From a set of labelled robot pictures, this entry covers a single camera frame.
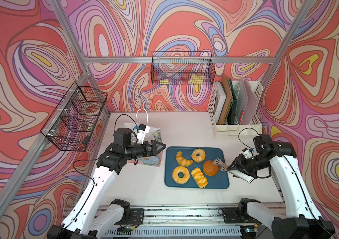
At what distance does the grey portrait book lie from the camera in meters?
0.95

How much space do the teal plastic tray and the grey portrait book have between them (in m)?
0.24

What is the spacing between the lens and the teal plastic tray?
2.76ft
